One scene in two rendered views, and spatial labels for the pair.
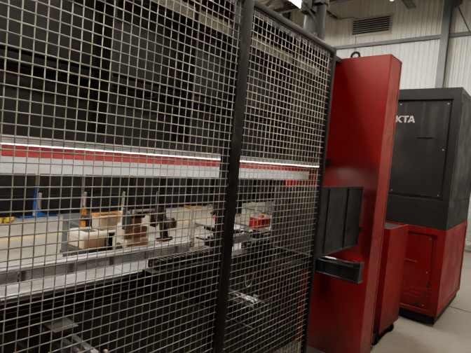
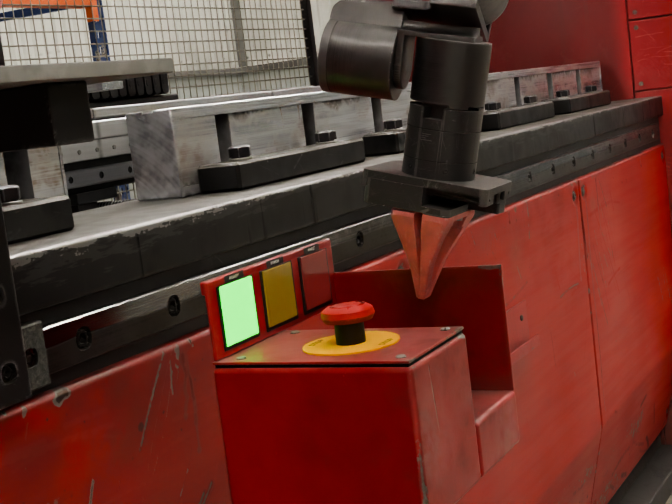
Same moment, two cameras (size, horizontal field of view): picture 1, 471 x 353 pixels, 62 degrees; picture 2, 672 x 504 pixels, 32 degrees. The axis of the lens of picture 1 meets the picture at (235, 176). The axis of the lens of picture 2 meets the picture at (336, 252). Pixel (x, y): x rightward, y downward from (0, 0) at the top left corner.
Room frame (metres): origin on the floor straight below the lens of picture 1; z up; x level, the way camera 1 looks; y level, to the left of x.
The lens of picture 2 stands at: (3.48, 0.19, 0.96)
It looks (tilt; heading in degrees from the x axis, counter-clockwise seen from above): 7 degrees down; 169
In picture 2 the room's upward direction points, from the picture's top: 7 degrees counter-clockwise
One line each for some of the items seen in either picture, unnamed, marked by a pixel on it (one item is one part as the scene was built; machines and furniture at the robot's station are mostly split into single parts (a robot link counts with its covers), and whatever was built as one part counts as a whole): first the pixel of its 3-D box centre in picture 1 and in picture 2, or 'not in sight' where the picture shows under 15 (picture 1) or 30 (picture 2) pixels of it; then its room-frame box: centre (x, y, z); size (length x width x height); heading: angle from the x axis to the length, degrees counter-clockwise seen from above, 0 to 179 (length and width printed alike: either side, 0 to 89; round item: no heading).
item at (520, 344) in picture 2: not in sight; (515, 333); (1.85, 0.75, 0.59); 0.15 x 0.02 x 0.07; 140
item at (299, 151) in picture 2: not in sight; (288, 163); (2.11, 0.41, 0.89); 0.30 x 0.05 x 0.03; 140
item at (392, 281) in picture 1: (365, 276); not in sight; (3.47, -1.25, 0.50); 0.50 x 0.50 x 1.00; 50
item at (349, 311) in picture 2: not in sight; (349, 327); (2.65, 0.35, 0.79); 0.04 x 0.04 x 0.04
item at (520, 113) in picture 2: not in sight; (514, 116); (1.49, 0.92, 0.89); 0.30 x 0.05 x 0.03; 140
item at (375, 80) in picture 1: (328, 204); not in sight; (3.18, -0.78, 1.15); 0.85 x 0.25 x 2.30; 50
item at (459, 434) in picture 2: not in sight; (371, 367); (2.60, 0.37, 0.75); 0.20 x 0.16 x 0.18; 141
